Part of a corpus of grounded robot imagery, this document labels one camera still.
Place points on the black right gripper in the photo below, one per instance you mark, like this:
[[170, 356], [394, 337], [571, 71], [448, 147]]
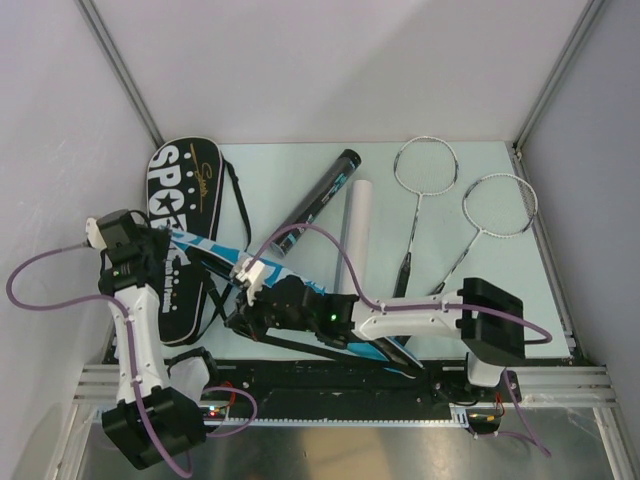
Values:
[[246, 318]]

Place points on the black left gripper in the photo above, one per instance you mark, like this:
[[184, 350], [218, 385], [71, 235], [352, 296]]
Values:
[[162, 239]]

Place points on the blue sport racket cover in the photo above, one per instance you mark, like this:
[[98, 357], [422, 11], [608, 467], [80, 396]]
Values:
[[280, 272]]

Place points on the white shuttlecock tube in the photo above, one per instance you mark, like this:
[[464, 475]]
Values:
[[356, 226]]

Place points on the black shuttlecock tube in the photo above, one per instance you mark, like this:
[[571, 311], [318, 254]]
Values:
[[316, 199]]

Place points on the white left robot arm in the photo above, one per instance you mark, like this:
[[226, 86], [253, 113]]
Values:
[[152, 421]]

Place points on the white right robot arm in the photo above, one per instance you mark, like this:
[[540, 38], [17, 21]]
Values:
[[479, 314]]

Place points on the black sport racket cover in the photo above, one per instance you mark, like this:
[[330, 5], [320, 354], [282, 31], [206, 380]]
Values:
[[184, 189]]

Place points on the white racket black grip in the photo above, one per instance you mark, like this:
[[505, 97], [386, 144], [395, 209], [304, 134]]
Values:
[[425, 166]]

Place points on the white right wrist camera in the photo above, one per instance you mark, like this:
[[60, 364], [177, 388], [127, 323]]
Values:
[[249, 274]]

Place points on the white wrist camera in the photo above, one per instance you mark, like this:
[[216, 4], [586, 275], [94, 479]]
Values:
[[249, 274], [93, 235]]

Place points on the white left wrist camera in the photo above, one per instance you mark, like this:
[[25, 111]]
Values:
[[93, 235]]

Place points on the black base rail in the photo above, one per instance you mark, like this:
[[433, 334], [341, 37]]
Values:
[[315, 390]]

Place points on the grey aluminium frame post left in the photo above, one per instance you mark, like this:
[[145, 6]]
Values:
[[106, 43]]

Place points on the grey aluminium frame post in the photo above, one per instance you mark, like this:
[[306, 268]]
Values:
[[106, 43], [575, 43]]

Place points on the grey aluminium frame post right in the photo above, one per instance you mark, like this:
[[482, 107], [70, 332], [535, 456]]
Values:
[[575, 43]]

